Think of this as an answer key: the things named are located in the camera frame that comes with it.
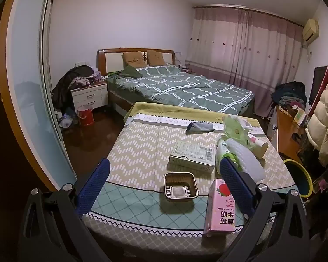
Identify pink milk carton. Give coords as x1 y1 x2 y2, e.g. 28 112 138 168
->
203 178 237 236

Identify sliding wardrobe door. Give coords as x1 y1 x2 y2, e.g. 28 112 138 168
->
0 0 77 192

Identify brown pillow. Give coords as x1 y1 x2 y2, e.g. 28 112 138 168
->
122 51 148 68
147 50 166 66

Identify black television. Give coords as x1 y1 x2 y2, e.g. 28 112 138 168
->
309 66 328 106

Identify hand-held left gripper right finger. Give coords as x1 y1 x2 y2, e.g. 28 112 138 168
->
220 157 310 262

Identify pink curtain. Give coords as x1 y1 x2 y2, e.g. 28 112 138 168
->
184 5 304 118

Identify wooden bed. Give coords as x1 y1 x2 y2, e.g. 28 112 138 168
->
97 48 255 116

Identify green checked duvet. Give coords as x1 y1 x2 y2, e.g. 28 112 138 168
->
113 64 255 109

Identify green and white cardboard box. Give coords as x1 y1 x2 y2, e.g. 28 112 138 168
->
167 140 217 173

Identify plastic clutter on floor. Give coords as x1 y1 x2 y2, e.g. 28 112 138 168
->
56 109 77 129

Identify pile of clothes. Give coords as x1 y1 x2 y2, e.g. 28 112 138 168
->
271 81 308 107

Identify cream puffer jacket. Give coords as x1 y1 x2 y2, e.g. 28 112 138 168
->
305 68 328 167

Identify white nightstand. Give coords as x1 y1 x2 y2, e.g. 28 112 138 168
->
71 80 109 112

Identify small green and white box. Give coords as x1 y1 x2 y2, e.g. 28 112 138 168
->
293 109 307 123

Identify grey squeezed tube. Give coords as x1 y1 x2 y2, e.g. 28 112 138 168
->
186 122 215 135

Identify wall air conditioner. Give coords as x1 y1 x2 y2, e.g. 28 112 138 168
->
302 19 320 47

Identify yellow rimmed trash bin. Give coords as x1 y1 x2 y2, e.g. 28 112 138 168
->
283 159 314 198

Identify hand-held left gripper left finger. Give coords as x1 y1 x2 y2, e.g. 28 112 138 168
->
18 158 110 262

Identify gold foil tray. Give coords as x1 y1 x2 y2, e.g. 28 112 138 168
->
163 172 199 202

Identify wooden desk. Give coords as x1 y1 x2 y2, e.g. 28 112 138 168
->
275 105 308 165

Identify clear plastic jar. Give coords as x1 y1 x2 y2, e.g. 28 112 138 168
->
227 139 266 183

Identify red bucket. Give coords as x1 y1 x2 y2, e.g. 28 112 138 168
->
77 104 95 127

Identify dark green cloth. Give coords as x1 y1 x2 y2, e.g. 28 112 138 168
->
117 65 143 78

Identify dark jacket pile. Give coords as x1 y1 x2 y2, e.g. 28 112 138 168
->
51 65 95 110

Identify printed paper cup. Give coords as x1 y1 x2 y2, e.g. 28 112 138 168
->
248 136 269 159

